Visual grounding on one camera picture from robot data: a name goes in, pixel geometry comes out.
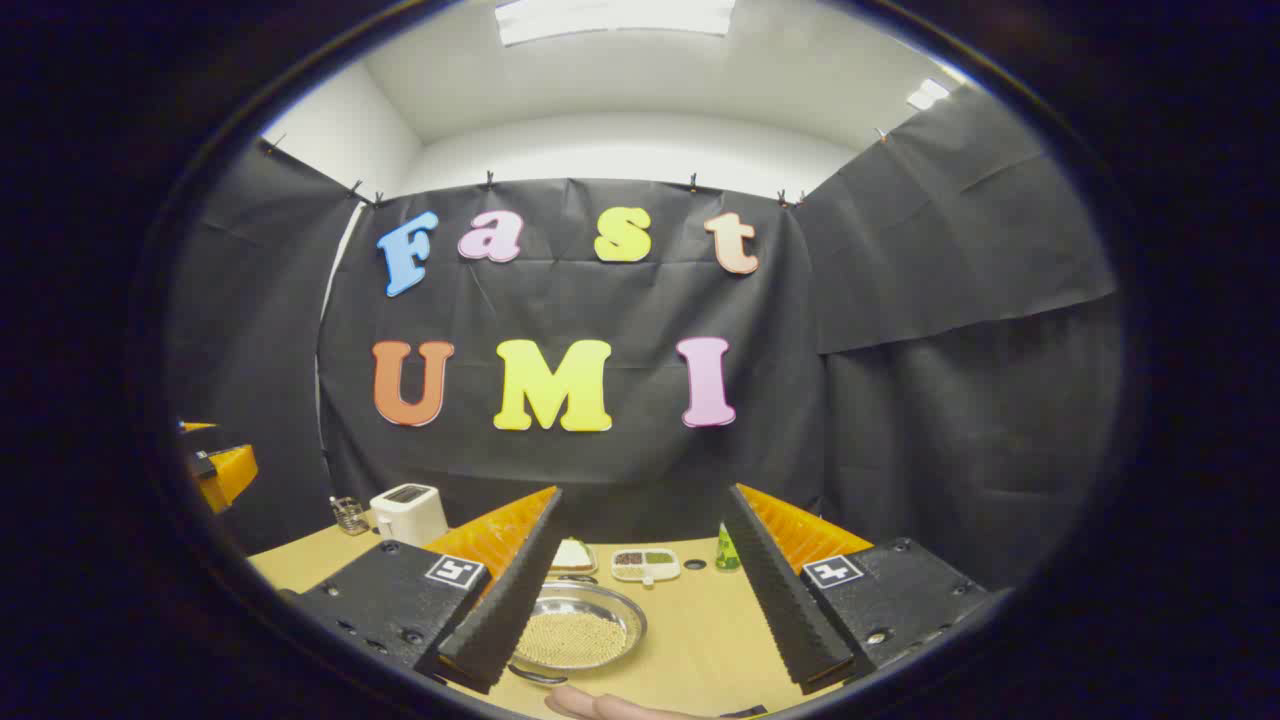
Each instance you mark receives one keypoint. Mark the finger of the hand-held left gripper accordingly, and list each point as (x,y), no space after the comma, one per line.
(232,472)
(197,427)

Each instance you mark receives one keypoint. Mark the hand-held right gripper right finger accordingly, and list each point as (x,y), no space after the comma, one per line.
(775,590)

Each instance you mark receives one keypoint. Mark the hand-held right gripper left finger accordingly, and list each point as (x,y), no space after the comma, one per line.
(515,590)

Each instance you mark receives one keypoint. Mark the pile of soybeans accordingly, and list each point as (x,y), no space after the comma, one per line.
(580,640)

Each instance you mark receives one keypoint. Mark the stainless steel pot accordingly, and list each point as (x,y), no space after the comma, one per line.
(610,610)

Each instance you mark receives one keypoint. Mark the green label drink bottle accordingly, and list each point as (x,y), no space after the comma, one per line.
(727,550)

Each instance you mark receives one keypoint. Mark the sandwich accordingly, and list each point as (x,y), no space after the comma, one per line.
(573,553)

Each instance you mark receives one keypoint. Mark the red beans portion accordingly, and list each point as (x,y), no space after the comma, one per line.
(628,558)

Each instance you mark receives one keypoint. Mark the white toaster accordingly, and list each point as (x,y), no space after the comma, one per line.
(408,515)

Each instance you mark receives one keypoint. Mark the white divided tray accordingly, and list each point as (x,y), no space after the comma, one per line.
(645,570)

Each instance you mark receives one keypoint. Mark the black backdrop cloth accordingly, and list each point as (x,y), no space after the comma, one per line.
(620,470)

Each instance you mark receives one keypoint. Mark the row of black cloth clips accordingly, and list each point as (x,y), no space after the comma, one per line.
(490,181)

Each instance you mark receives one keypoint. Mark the small ceiling light panel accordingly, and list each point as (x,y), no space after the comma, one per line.
(927,94)

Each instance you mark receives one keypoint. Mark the large ceiling light panel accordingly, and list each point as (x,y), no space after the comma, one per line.
(615,18)

